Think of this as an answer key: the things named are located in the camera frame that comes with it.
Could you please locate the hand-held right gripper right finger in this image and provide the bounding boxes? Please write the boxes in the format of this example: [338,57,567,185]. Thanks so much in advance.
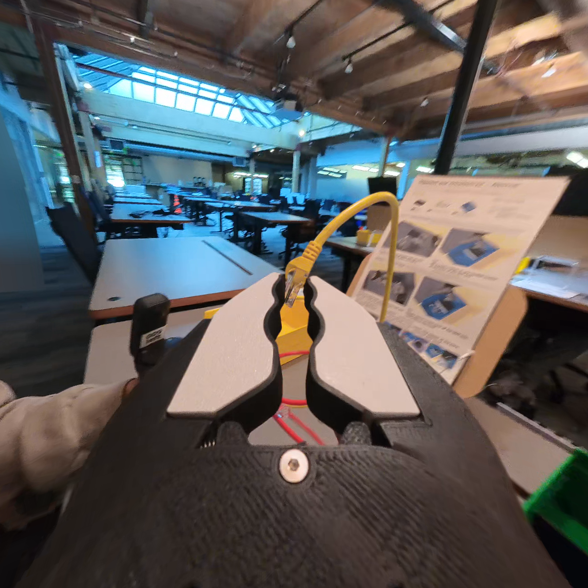
[305,276,421,435]

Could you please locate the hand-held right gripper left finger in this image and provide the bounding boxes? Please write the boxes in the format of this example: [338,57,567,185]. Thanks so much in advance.
[166,272,284,432]

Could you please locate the yellow plastic bin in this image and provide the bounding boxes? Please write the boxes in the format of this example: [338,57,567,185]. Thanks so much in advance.
[203,296,314,367]

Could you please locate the red ethernet cable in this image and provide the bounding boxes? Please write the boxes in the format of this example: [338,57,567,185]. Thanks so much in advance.
[273,350,325,445]

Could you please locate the yellow ethernet cable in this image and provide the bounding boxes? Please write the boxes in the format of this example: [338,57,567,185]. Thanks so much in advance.
[284,191,400,323]

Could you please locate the green plastic bin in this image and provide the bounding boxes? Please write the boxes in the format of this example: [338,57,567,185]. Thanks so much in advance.
[524,449,588,554]

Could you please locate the person's left forearm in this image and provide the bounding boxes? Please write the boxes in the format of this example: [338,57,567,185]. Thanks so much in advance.
[0,380,131,529]

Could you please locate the grey wood-edged table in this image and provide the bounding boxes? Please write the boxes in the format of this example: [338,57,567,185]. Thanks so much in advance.
[89,236,281,320]

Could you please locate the dark office chair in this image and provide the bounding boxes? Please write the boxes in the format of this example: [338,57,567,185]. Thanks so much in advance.
[46,202,104,283]

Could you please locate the instruction sheet on wooden stand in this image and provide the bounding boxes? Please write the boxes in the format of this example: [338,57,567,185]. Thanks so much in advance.
[347,255,529,399]

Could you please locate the printed instruction sheet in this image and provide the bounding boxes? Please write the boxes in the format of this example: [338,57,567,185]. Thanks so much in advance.
[356,175,570,384]

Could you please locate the group of black office chairs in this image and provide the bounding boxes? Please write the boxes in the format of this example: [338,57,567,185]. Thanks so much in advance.
[248,193,368,258]

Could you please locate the white ceiling projector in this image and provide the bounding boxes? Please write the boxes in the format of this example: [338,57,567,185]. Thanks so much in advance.
[271,94,304,121]

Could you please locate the black vertical pole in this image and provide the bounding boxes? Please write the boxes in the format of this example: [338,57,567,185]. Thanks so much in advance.
[434,0,499,175]

